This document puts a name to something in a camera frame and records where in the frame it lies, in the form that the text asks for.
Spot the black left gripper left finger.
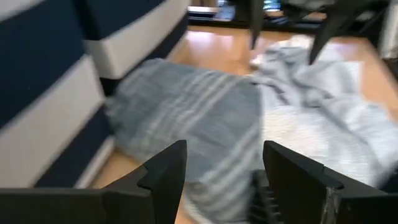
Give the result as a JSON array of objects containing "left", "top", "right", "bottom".
[{"left": 0, "top": 139, "right": 188, "bottom": 224}]

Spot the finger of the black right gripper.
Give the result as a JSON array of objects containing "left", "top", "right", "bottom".
[
  {"left": 307, "top": 8, "right": 359, "bottom": 66},
  {"left": 247, "top": 0, "right": 266, "bottom": 51}
]

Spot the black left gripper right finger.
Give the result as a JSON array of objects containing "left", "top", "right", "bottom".
[{"left": 248, "top": 139, "right": 398, "bottom": 224}]

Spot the grey striped garment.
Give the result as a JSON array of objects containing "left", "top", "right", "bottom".
[{"left": 104, "top": 57, "right": 266, "bottom": 224}]

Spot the geometric patterned white sheet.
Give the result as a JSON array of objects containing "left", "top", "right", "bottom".
[{"left": 248, "top": 34, "right": 398, "bottom": 191}]

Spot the navy white striped fabric bin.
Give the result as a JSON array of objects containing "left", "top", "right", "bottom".
[
  {"left": 73, "top": 0, "right": 192, "bottom": 96},
  {"left": 0, "top": 0, "right": 114, "bottom": 189}
]

